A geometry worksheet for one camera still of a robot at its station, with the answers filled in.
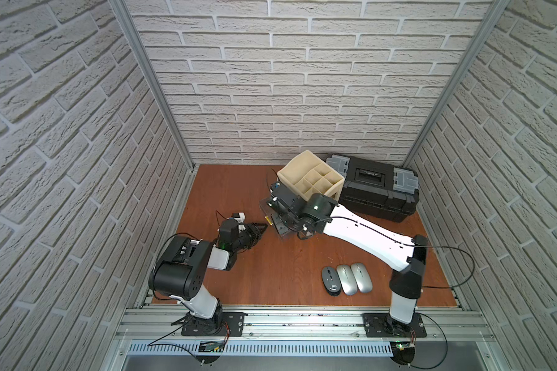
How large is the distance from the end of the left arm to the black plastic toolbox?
354mm

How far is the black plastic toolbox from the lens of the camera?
2.94 ft

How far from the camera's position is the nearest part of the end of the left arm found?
74 centimetres
